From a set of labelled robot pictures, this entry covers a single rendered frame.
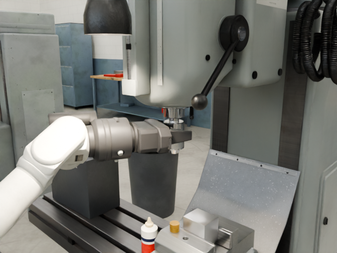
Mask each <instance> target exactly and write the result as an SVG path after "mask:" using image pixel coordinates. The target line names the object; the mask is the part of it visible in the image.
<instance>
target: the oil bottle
mask: <svg viewBox="0 0 337 253"><path fill-rule="evenodd" d="M157 235H158V233H157V225H155V224H154V223H153V222H152V221H151V218H150V217H148V220H147V222H146V223H145V224H144V225H143V226H142V227H141V253H151V252H153V251H154V250H155V249H154V240H155V238H156V237H157Z"/></svg>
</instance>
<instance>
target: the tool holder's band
mask: <svg viewBox="0 0 337 253"><path fill-rule="evenodd" d="M163 124H165V125H166V126H168V127H169V128H181V127H184V126H185V122H184V121H183V120H180V119H179V121H178V122H170V121H169V119H167V120H165V121H164V122H163Z"/></svg>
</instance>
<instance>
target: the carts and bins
mask: <svg viewBox="0 0 337 253"><path fill-rule="evenodd" d="M178 158H179V154H178V153H177V154H170V153H169V152H166V153H158V152H157V151H155V152H146V153H138V152H134V153H133V152H132V153H131V157H130V158H129V159H128V169H129V179H130V189H131V199H132V204H133V205H136V206H138V207H140V208H142V209H144V210H146V211H148V212H150V213H152V214H154V215H156V216H158V217H160V218H163V219H164V218H167V217H169V216H170V215H172V214H173V212H174V210H175V198H176V184H177V171H178Z"/></svg>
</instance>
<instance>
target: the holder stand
mask: <svg viewBox="0 0 337 253"><path fill-rule="evenodd" d="M52 194H53V198H54V199H56V200H57V201H59V202H61V203H63V204H64V205H66V206H68V207H69V208H71V209H73V210H75V211H76V212H78V213H80V214H82V215H83V216H85V217H87V218H88V219H92V218H94V217H96V216H98V215H101V214H103V213H105V212H107V211H109V210H111V209H114V208H116V207H118V206H120V194H119V168H118V162H115V161H114V160H112V161H103V162H97V161H96V160H94V159H93V157H88V158H87V160H86V161H85V162H84V163H83V164H79V165H78V166H77V167H76V168H74V169H71V170H62V169H59V171H58V172H57V174H56V175H55V177H54V179H53V181H52Z"/></svg>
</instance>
